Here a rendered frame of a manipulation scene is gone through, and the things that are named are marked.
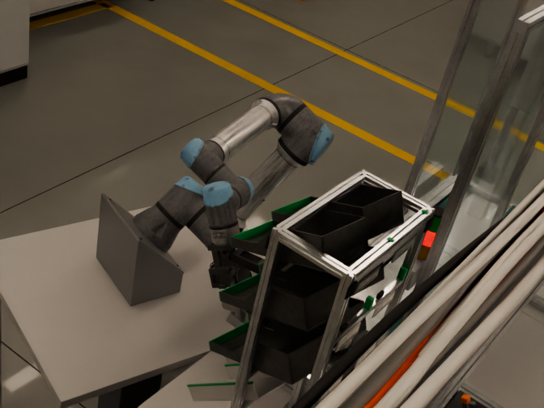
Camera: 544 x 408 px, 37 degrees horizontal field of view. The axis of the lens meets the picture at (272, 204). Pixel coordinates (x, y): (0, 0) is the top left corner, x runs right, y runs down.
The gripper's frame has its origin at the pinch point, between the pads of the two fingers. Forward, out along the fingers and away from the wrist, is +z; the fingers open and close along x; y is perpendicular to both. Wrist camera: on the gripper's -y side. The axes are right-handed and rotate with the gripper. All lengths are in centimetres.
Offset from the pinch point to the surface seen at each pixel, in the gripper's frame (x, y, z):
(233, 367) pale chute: 6.8, 3.7, 12.5
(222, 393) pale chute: 22.7, -1.3, 11.0
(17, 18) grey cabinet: -224, 242, -92
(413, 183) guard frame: -108, -19, -4
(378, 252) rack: 31, -48, -27
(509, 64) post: -24, -69, -53
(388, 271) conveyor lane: -76, -15, 19
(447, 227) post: -33, -47, -10
